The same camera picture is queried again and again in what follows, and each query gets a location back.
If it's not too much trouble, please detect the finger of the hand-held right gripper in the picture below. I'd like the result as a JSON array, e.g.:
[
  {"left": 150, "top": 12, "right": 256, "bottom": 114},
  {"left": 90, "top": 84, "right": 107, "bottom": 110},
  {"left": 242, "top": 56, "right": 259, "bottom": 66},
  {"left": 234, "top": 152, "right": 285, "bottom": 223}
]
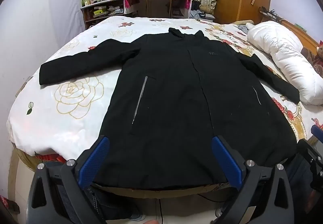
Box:
[
  {"left": 296, "top": 139, "right": 323, "bottom": 189},
  {"left": 311, "top": 125, "right": 323, "bottom": 142}
]

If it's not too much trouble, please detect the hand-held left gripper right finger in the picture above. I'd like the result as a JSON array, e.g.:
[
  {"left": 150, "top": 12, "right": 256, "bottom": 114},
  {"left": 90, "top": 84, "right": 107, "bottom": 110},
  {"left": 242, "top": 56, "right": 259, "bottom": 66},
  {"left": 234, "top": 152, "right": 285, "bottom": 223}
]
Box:
[{"left": 211, "top": 135, "right": 296, "bottom": 224}]

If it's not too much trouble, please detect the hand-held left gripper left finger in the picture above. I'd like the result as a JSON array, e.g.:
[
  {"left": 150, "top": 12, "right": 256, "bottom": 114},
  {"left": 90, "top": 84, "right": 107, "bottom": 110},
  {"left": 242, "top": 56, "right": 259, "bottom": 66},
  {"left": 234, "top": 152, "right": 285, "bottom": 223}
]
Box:
[{"left": 26, "top": 135, "right": 111, "bottom": 224}]

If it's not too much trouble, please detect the black long coat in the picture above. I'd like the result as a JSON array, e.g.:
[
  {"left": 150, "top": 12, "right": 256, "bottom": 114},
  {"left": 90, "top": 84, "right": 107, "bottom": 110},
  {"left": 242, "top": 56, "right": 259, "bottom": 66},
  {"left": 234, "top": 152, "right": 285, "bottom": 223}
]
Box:
[{"left": 39, "top": 27, "right": 301, "bottom": 192}]

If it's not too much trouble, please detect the pile of clothes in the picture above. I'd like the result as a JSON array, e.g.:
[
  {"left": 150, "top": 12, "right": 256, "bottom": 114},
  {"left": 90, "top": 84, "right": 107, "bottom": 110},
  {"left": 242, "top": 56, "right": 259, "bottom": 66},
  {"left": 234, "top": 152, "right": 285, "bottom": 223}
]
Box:
[{"left": 189, "top": 9, "right": 215, "bottom": 21}]

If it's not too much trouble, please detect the dark cloth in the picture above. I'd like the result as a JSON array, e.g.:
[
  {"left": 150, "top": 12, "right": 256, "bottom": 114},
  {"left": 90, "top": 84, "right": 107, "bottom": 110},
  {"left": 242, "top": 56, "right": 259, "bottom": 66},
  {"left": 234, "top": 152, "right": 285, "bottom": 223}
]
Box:
[{"left": 86, "top": 186, "right": 142, "bottom": 221}]

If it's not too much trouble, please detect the floral white bed sheet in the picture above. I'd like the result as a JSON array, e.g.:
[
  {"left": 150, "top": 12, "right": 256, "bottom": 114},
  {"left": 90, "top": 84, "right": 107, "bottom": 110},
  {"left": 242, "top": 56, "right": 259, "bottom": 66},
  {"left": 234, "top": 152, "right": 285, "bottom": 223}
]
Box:
[{"left": 6, "top": 15, "right": 323, "bottom": 161}]

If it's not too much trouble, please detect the brown stuffed toy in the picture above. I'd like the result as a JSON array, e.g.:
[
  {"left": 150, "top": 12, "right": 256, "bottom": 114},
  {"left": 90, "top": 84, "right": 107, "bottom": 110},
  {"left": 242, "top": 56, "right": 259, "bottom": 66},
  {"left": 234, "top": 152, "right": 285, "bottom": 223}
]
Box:
[{"left": 301, "top": 42, "right": 323, "bottom": 75}]

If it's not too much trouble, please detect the white duvet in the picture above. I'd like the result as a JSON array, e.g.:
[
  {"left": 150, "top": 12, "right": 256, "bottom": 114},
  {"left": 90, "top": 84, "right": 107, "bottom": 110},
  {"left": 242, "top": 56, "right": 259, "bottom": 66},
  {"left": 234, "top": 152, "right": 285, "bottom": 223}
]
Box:
[{"left": 247, "top": 20, "right": 323, "bottom": 106}]

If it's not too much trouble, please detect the red patterned item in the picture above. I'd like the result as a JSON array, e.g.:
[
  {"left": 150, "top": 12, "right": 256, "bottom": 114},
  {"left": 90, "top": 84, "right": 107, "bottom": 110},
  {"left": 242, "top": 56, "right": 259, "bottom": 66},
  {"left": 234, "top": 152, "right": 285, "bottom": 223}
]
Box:
[{"left": 0, "top": 195, "right": 21, "bottom": 214}]

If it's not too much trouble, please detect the wooden headboard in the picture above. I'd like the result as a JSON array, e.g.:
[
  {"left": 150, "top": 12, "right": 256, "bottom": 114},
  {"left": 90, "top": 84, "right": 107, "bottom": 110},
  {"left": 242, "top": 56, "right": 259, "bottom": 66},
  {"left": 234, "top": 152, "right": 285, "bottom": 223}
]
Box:
[{"left": 260, "top": 7, "right": 323, "bottom": 58}]

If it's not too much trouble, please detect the wooden shelf unit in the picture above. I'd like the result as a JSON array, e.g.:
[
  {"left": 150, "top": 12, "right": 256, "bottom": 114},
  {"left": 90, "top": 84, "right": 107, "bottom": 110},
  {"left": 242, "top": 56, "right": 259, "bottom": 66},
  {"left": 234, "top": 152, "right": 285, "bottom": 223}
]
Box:
[{"left": 80, "top": 0, "right": 125, "bottom": 30}]

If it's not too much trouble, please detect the wooden bed frame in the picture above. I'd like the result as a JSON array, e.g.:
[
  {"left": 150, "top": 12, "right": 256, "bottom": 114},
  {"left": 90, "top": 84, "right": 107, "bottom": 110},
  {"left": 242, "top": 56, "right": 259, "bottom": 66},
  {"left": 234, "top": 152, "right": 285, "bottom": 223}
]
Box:
[{"left": 7, "top": 149, "right": 318, "bottom": 200}]

